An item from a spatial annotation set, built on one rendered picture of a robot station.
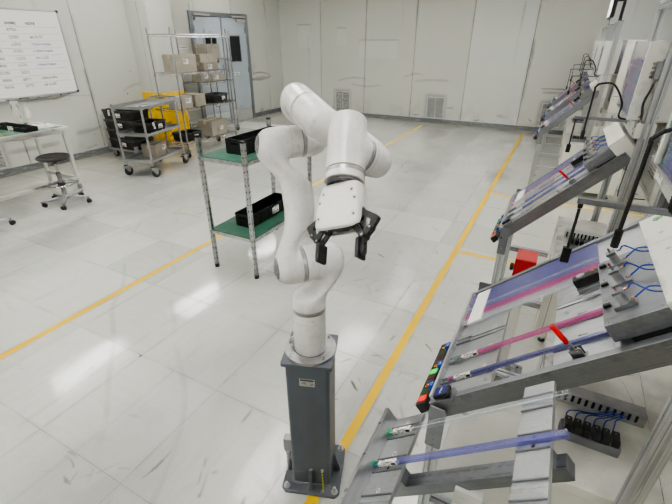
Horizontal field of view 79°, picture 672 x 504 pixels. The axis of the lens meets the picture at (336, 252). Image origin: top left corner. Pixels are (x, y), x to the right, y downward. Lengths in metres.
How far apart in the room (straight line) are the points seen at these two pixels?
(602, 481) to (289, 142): 1.32
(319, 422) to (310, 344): 0.36
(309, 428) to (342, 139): 1.20
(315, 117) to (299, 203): 0.36
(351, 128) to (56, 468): 2.04
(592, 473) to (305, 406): 0.93
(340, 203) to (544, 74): 9.07
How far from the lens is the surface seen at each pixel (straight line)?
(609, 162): 2.45
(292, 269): 1.27
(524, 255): 2.19
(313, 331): 1.42
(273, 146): 1.26
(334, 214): 0.81
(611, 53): 5.60
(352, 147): 0.86
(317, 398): 1.60
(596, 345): 1.22
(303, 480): 2.01
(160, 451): 2.28
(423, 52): 10.17
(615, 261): 1.37
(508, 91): 9.83
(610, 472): 1.53
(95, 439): 2.46
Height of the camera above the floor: 1.71
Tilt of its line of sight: 28 degrees down
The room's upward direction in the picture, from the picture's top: straight up
